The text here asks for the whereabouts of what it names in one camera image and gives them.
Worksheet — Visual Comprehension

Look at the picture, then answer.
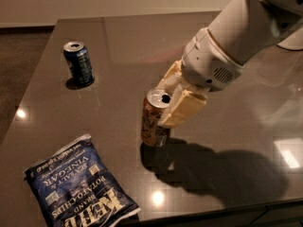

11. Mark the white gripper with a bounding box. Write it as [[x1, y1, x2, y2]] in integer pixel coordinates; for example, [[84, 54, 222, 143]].
[[157, 28, 243, 129]]

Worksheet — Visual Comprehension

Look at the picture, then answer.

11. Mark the orange soda can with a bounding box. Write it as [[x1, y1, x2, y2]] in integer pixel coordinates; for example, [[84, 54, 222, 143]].
[[141, 88, 171, 147]]

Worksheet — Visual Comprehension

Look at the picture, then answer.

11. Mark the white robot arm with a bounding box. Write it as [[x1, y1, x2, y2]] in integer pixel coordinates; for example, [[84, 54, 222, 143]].
[[159, 0, 303, 129]]

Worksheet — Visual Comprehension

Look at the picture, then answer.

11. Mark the blue soda can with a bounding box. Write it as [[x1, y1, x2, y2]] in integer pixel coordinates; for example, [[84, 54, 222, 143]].
[[63, 41, 95, 87]]

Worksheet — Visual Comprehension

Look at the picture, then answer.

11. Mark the blue potato chip bag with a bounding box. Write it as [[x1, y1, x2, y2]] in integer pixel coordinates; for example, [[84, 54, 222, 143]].
[[25, 134, 140, 227]]

